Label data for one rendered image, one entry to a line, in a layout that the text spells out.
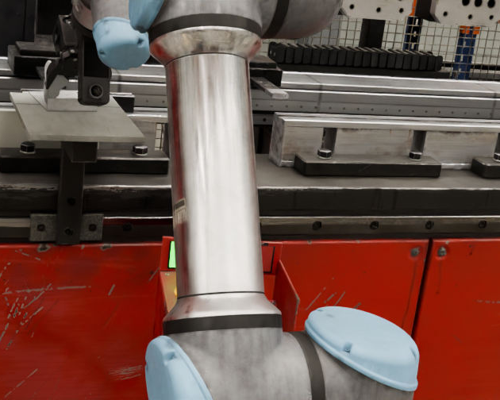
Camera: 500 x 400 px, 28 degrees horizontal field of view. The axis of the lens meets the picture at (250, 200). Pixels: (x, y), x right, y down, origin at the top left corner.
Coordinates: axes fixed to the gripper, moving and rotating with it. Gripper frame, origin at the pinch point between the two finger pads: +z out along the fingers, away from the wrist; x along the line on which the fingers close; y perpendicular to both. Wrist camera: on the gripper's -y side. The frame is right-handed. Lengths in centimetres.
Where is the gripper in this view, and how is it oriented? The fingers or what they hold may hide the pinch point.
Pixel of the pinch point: (68, 102)
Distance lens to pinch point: 170.5
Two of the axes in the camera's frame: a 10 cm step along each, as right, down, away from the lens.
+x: -9.0, 0.3, -4.4
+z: -3.6, 5.1, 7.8
